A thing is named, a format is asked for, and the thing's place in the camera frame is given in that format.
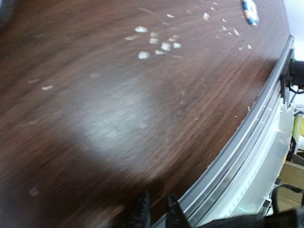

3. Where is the blue white poker chip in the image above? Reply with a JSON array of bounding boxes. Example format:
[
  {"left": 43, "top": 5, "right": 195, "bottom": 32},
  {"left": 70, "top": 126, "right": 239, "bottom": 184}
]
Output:
[{"left": 242, "top": 0, "right": 259, "bottom": 26}]

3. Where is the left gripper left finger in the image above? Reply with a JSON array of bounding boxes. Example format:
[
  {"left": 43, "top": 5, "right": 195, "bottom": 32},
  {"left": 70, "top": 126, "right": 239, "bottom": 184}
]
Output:
[{"left": 125, "top": 191, "right": 151, "bottom": 228}]

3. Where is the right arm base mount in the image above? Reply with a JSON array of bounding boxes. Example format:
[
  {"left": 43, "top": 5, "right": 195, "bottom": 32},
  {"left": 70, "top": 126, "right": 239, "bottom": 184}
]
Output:
[{"left": 280, "top": 48, "right": 304, "bottom": 103}]

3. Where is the aluminium front rail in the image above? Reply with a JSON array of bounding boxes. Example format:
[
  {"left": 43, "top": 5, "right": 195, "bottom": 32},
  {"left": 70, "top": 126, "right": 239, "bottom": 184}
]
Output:
[{"left": 179, "top": 36, "right": 295, "bottom": 227}]

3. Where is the cardboard box in background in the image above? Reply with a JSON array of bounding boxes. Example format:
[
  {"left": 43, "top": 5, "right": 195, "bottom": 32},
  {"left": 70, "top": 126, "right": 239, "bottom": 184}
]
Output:
[{"left": 278, "top": 161, "right": 304, "bottom": 211}]

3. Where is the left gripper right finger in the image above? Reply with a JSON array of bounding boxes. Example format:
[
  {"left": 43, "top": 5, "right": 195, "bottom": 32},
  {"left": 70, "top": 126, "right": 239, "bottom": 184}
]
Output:
[{"left": 166, "top": 194, "right": 190, "bottom": 228}]

